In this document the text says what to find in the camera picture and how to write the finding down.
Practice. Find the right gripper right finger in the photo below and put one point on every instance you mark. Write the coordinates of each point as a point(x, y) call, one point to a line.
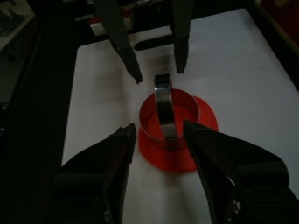
point(240, 180)

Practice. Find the wooden drawer box red front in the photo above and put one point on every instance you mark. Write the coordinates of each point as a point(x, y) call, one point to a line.
point(281, 17)

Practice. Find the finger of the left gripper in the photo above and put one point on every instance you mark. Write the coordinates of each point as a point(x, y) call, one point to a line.
point(181, 29)
point(115, 32)

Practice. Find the red play dough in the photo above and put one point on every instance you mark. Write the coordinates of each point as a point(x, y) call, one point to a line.
point(171, 163)

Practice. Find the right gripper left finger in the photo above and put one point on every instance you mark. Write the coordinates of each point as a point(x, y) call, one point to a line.
point(93, 180)

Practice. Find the round metal dough cutter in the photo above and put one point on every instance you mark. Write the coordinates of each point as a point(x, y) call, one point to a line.
point(163, 102)

